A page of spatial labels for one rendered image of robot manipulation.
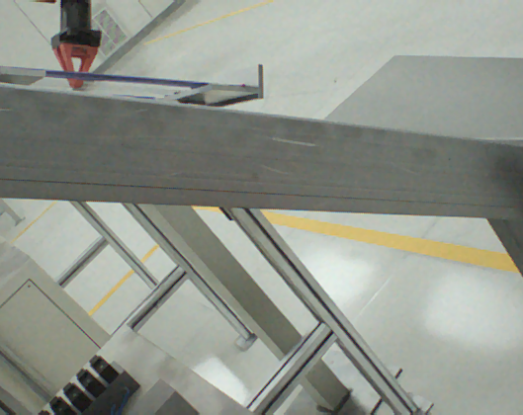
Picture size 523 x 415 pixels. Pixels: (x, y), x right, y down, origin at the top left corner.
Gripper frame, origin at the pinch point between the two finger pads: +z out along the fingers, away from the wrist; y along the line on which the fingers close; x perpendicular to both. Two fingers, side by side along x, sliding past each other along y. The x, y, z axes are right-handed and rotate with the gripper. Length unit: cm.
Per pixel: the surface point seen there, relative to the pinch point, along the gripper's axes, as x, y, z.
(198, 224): 23.9, 2.8, 26.7
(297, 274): 34, 22, 36
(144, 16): 325, -677, -205
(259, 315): 38, 3, 46
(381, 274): 90, -16, 42
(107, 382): -10, 38, 46
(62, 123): -32, 90, 18
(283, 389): 32, 21, 57
